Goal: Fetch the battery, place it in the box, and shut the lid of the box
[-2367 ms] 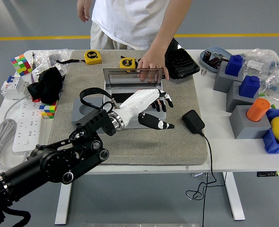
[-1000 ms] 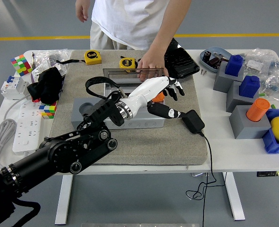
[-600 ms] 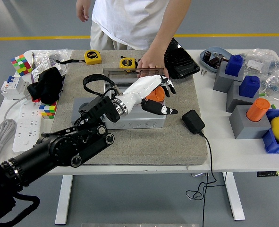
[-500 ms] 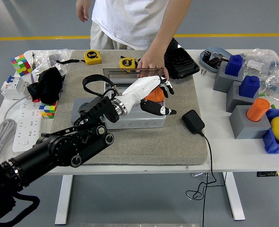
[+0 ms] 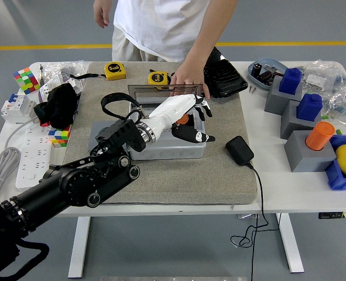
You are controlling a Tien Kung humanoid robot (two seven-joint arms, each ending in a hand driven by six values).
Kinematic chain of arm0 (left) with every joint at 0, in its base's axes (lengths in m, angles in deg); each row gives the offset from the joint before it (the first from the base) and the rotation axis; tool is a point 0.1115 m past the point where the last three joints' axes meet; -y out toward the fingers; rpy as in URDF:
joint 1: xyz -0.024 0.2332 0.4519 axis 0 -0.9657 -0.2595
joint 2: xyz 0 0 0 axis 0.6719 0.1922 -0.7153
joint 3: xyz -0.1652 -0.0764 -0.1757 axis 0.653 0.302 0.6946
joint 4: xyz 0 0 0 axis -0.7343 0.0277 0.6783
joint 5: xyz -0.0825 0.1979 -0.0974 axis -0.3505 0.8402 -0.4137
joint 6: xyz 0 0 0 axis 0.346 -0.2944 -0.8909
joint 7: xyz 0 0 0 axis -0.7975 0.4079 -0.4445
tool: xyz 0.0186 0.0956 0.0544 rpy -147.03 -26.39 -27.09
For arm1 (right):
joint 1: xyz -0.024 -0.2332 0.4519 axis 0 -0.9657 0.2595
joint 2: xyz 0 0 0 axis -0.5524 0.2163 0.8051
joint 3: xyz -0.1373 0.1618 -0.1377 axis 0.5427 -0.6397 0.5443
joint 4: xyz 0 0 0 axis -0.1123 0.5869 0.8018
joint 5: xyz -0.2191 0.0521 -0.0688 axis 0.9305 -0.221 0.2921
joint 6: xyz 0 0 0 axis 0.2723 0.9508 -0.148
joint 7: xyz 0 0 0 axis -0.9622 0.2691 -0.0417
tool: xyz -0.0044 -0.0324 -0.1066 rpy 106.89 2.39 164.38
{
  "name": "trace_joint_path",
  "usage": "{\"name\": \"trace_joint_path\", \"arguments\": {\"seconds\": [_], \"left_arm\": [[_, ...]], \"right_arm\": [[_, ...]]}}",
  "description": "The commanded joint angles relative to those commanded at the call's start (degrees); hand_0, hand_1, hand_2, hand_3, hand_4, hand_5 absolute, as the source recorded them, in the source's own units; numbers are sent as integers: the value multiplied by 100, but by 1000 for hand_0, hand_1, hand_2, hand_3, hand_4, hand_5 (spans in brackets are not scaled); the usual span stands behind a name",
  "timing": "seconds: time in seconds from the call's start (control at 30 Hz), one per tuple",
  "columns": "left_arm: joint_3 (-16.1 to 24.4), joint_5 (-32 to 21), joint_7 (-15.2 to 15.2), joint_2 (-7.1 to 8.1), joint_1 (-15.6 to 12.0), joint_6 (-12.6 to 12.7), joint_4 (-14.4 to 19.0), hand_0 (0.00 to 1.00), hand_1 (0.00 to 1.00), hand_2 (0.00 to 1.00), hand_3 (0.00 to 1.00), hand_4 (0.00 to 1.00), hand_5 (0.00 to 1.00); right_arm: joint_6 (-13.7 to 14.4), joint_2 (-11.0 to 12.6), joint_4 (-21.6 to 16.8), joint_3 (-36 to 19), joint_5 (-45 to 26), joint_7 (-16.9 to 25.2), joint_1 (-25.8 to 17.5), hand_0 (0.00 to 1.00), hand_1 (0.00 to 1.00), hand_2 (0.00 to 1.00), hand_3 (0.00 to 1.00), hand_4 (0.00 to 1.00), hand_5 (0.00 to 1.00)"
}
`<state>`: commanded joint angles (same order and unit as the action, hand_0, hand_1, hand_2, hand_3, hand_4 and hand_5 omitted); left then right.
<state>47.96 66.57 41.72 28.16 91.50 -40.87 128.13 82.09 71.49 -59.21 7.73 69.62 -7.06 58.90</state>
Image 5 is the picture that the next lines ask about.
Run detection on clear bag of white parts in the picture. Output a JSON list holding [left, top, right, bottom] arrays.
[[300, 60, 346, 95]]

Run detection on person torso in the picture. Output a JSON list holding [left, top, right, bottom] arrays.
[[111, 0, 213, 63]]

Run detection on white power strip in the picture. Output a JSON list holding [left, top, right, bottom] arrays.
[[15, 122, 55, 190]]

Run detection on dark brown component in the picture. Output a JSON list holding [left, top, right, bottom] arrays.
[[258, 69, 275, 85]]

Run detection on blue plastic bin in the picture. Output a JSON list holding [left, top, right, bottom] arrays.
[[324, 134, 346, 191]]

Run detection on square yellow tape measure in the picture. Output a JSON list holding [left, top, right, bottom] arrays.
[[69, 62, 127, 81]]

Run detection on person's right hand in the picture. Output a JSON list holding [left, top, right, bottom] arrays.
[[93, 0, 115, 29]]

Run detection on blue bottle-shaped block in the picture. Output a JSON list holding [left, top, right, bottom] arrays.
[[296, 93, 323, 121], [279, 67, 303, 96]]

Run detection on white socket adapter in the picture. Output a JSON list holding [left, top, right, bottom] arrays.
[[39, 81, 59, 100]]

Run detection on grey junction box clear lid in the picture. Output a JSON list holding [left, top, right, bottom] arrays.
[[127, 84, 207, 161]]

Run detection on blue-grey oval dish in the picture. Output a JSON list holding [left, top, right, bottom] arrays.
[[248, 57, 287, 91]]

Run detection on white power cable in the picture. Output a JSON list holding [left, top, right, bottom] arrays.
[[0, 116, 40, 203]]

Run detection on black table control panel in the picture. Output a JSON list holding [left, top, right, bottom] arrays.
[[318, 211, 346, 220]]

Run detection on grey block with round hole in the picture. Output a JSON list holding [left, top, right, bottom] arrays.
[[89, 121, 129, 153]]

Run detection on person's left hand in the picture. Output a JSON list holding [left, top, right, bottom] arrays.
[[170, 57, 211, 100]]

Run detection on grey holder block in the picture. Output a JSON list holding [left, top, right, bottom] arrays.
[[283, 130, 337, 173], [280, 100, 322, 141], [263, 76, 304, 116]]

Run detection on grey-brown mat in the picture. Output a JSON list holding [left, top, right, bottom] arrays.
[[61, 60, 258, 205]]

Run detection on black adapter cord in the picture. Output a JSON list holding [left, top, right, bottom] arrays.
[[229, 162, 280, 281]]

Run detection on round yellow tape measure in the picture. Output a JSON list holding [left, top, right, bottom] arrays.
[[148, 70, 171, 91]]

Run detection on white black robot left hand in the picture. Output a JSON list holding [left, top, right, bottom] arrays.
[[145, 93, 217, 144]]

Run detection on black shiny wrapped case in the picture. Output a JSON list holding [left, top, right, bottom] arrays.
[[203, 46, 249, 99]]

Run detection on stickerless colour puzzle cube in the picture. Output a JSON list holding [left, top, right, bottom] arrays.
[[48, 124, 71, 149]]

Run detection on black cloth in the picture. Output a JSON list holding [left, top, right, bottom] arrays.
[[33, 83, 80, 129]]

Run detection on clear bag of small components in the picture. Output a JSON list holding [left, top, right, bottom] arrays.
[[326, 89, 346, 128]]

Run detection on black power adapter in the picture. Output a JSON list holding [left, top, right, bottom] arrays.
[[225, 135, 255, 167]]

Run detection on white table leg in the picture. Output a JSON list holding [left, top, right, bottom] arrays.
[[67, 216, 91, 279], [276, 213, 304, 273]]

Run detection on white circuit breaker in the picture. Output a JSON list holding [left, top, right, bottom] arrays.
[[1, 92, 37, 124]]

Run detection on white-edged colour puzzle cube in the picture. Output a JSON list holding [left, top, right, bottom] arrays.
[[13, 67, 42, 95]]

